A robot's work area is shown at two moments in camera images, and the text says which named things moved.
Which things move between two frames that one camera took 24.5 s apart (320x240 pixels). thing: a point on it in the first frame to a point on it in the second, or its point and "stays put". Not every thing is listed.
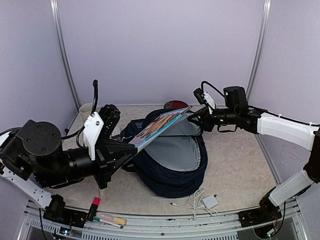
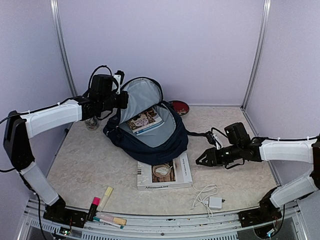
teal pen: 98,220 stays put
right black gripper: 206,120 to 210,152
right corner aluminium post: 260,46 stays put
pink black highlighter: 92,212 stays put
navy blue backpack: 174,165 to 150,130
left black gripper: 110,156 to 123,103
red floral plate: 173,104 stays put
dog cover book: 162,122 to 145,122
